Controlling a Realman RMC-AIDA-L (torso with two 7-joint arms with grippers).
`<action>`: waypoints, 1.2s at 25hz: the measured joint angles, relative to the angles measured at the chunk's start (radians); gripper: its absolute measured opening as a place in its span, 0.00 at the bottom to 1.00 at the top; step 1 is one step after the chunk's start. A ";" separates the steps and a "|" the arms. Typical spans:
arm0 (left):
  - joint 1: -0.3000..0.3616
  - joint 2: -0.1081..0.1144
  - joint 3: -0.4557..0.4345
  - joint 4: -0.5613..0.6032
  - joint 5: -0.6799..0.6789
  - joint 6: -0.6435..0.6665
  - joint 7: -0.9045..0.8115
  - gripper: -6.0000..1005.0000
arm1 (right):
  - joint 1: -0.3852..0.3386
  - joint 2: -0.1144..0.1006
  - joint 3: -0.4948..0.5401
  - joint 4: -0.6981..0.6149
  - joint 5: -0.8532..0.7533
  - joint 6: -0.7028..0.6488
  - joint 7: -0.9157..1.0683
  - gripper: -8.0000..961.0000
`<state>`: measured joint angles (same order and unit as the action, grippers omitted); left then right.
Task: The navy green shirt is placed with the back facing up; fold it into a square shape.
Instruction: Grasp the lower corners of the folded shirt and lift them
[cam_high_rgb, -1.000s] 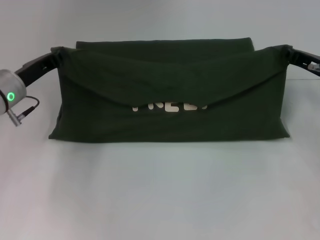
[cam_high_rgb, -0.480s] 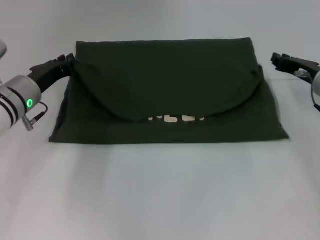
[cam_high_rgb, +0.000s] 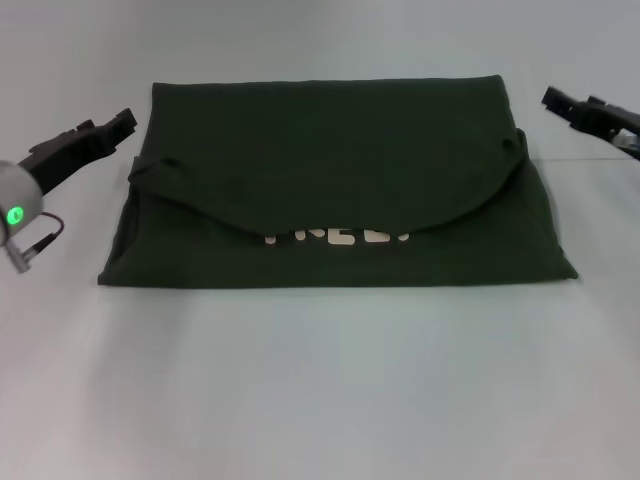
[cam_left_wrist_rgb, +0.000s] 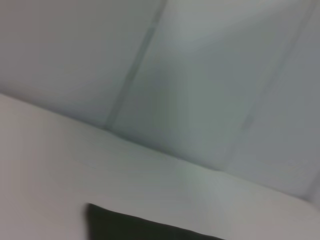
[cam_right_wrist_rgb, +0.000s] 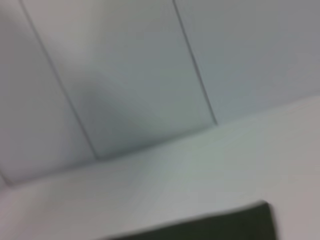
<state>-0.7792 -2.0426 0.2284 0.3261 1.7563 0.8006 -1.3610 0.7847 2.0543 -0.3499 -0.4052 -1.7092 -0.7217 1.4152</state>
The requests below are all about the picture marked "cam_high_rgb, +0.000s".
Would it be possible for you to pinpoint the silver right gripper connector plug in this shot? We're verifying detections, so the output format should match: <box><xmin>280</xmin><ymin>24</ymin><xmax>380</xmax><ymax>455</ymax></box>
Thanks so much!
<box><xmin>613</xmin><ymin>129</ymin><xmax>640</xmax><ymax>162</ymax></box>

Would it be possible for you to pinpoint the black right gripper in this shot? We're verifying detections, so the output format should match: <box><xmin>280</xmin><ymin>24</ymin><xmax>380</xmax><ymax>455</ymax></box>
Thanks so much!
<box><xmin>539</xmin><ymin>85</ymin><xmax>640</xmax><ymax>154</ymax></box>

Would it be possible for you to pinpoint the left arm gripper cable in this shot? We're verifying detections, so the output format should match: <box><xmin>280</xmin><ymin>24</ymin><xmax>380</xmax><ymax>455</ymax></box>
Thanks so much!
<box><xmin>2</xmin><ymin>211</ymin><xmax>69</xmax><ymax>276</ymax></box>

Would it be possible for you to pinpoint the dark green t-shirt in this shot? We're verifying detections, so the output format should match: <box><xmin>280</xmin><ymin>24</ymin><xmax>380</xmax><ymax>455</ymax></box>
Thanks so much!
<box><xmin>97</xmin><ymin>73</ymin><xmax>580</xmax><ymax>290</ymax></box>

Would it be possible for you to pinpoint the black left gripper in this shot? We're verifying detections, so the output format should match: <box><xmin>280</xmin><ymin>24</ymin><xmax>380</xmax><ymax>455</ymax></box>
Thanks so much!
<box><xmin>17</xmin><ymin>106</ymin><xmax>139</xmax><ymax>195</ymax></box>

